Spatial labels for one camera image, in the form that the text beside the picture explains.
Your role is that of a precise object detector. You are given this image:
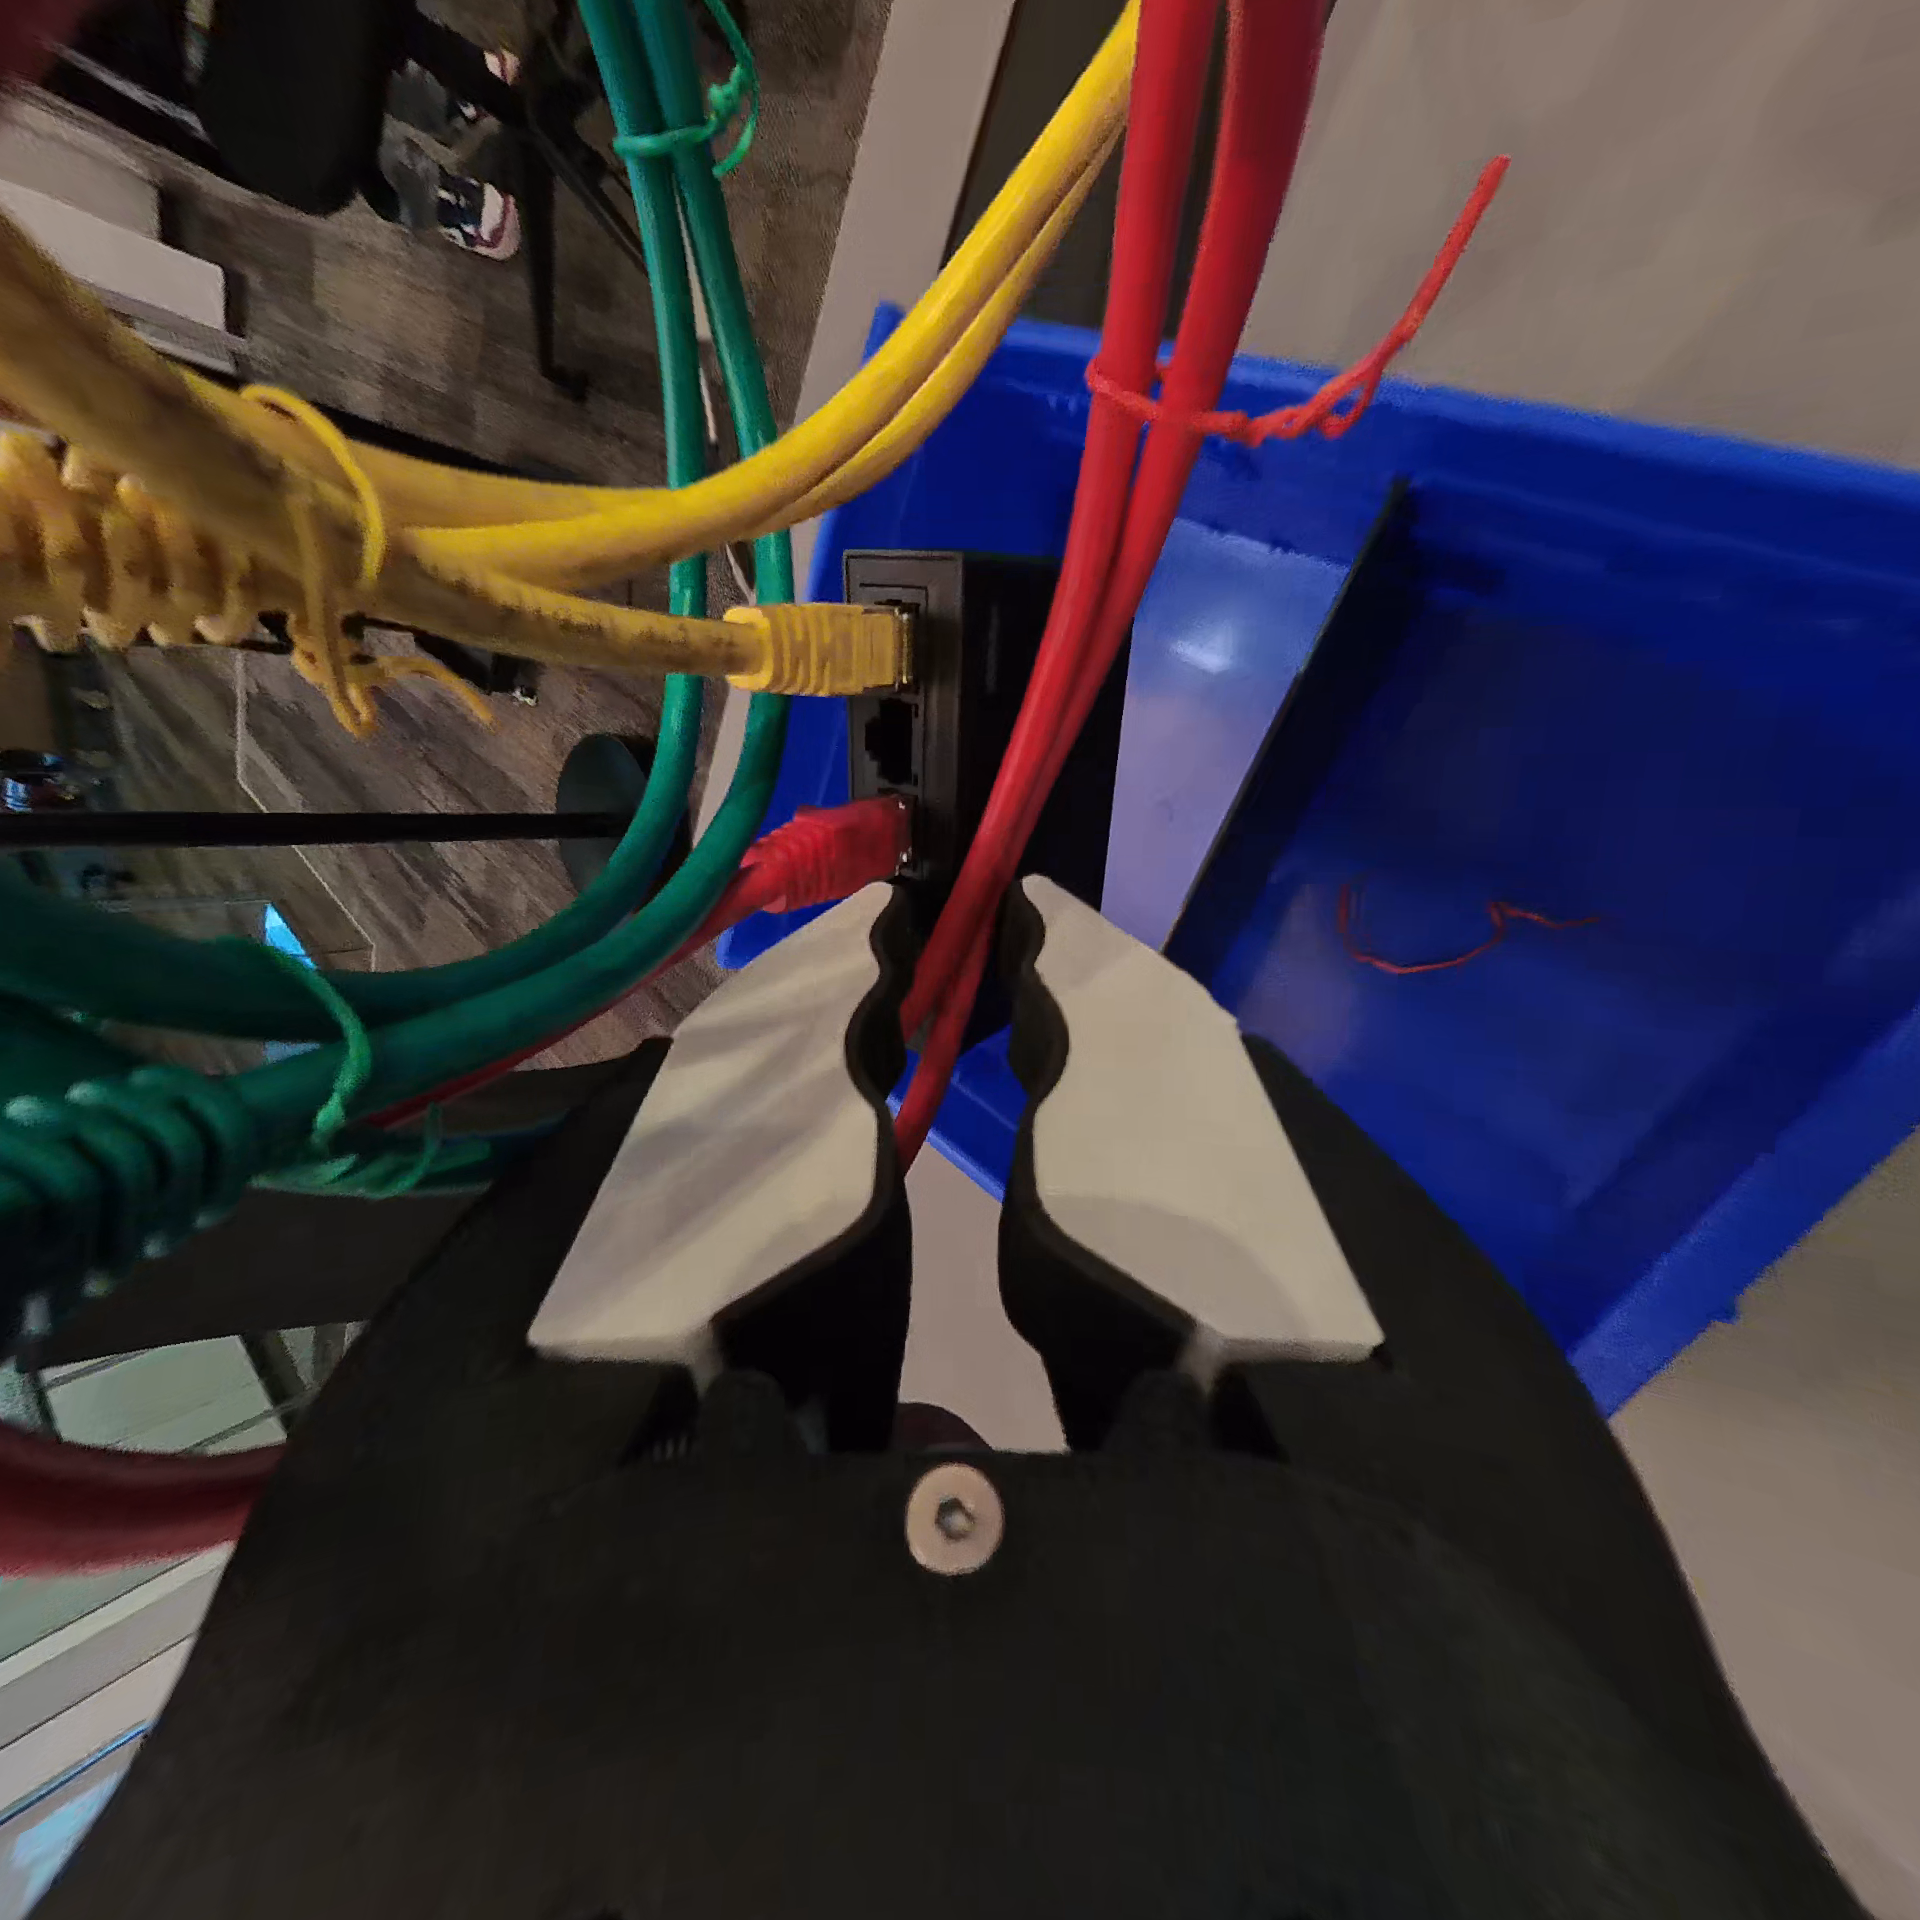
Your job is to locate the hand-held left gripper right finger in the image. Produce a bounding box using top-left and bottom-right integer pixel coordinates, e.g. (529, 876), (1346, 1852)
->
(996, 878), (1385, 1383)

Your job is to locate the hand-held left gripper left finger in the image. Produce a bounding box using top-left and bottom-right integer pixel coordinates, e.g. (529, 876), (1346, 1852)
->
(529, 881), (915, 1367)

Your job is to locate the black ethernet switch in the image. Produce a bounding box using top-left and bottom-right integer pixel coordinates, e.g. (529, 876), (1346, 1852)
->
(844, 545), (1130, 1050)

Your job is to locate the yellow ethernet cable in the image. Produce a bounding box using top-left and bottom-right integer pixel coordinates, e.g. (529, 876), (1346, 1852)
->
(0, 0), (1146, 745)

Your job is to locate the blue plastic bin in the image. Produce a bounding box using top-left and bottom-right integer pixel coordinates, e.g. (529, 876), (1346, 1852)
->
(717, 298), (1920, 1418)

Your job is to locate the green ethernet cable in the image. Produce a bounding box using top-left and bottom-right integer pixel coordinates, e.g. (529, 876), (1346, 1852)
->
(0, 0), (799, 1352)

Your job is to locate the red ethernet cable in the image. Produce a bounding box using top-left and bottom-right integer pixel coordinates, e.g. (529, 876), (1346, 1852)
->
(0, 0), (1338, 1576)

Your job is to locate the green twist tie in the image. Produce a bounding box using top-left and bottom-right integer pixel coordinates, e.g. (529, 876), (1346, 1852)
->
(306, 959), (380, 1145)
(612, 0), (762, 183)

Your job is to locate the red twist tie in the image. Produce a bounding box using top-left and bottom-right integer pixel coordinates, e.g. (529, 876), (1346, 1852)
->
(1336, 881), (1609, 976)
(1084, 152), (1513, 452)

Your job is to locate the black pole stand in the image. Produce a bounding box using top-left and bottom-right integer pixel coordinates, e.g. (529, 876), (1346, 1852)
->
(0, 736), (692, 902)

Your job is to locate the yellow twist tie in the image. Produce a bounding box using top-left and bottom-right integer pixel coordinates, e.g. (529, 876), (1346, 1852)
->
(240, 381), (500, 740)

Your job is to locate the patterned sneaker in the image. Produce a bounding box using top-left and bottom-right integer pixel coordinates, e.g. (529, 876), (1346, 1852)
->
(432, 167), (523, 260)

